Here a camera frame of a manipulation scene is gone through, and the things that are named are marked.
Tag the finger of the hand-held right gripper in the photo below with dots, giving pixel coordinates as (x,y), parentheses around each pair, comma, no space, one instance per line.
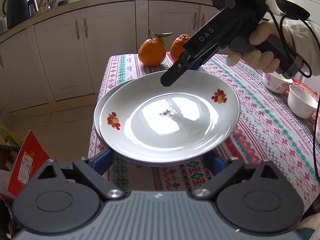
(197,63)
(175,73)

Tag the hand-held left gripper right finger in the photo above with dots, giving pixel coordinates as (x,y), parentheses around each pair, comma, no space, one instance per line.
(215,163)

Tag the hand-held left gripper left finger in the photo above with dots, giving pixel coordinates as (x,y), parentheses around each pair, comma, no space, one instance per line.
(102,161)

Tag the white fruit-print plate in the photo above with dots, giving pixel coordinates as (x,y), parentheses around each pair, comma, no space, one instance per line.
(155,120)
(98,127)

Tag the white bowl with pink flowers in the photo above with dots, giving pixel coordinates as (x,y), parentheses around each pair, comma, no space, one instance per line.
(301,102)
(318,135)
(275,83)

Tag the person's right hand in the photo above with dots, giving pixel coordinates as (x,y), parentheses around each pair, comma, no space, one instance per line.
(252,60)

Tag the orange with stem and leaves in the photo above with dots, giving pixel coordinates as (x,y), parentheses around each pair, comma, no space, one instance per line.
(151,52)

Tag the red green patterned tablecloth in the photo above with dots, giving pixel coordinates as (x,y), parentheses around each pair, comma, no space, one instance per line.
(262,142)

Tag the black wok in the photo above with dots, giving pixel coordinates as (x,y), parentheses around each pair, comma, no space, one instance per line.
(295,7)

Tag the red cardboard box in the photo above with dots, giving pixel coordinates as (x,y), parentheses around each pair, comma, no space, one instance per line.
(27,165)

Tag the brown cardboard box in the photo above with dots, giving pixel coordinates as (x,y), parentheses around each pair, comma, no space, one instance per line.
(7,162)

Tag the yellow-green bag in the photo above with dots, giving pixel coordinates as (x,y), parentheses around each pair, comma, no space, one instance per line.
(7,135)

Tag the black bag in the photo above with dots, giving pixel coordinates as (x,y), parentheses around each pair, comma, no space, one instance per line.
(6,215)

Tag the white kitchen cabinet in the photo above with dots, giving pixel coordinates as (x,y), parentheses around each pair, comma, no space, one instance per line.
(62,55)

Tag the white fleece garment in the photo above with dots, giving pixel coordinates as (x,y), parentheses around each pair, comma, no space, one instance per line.
(311,228)

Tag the dark blue air fryer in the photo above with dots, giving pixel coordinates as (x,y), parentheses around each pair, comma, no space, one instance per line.
(18,7)

